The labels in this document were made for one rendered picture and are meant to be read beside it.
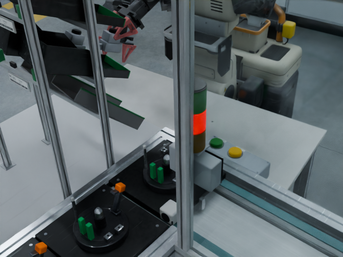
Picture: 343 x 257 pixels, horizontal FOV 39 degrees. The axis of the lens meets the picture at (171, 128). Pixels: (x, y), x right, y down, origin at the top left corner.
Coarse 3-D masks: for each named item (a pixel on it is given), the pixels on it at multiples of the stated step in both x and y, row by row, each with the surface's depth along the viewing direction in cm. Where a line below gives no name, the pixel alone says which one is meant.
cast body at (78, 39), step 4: (68, 32) 144; (72, 32) 144; (76, 32) 144; (80, 32) 145; (68, 36) 144; (72, 36) 143; (76, 36) 144; (80, 36) 145; (84, 36) 146; (72, 40) 144; (76, 40) 144; (80, 40) 145; (76, 44) 145; (80, 44) 146; (84, 48) 148
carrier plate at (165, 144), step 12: (168, 144) 148; (156, 156) 144; (132, 168) 140; (120, 180) 136; (132, 180) 136; (132, 192) 132; (144, 192) 132; (156, 192) 132; (144, 204) 129; (156, 204) 128
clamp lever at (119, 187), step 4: (116, 184) 120; (120, 184) 120; (116, 188) 120; (120, 188) 119; (124, 188) 120; (112, 192) 119; (116, 192) 119; (120, 192) 120; (116, 196) 121; (120, 196) 121; (116, 200) 121; (120, 200) 122; (116, 204) 121; (112, 208) 122; (116, 208) 122
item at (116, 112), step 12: (60, 84) 140; (72, 84) 142; (84, 84) 145; (72, 96) 135; (84, 96) 131; (108, 96) 154; (96, 108) 136; (108, 108) 139; (120, 108) 142; (120, 120) 144; (132, 120) 148
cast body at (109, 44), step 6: (114, 30) 154; (102, 36) 155; (108, 36) 152; (102, 42) 154; (108, 42) 153; (114, 42) 154; (102, 48) 154; (108, 48) 154; (114, 48) 155; (120, 48) 157
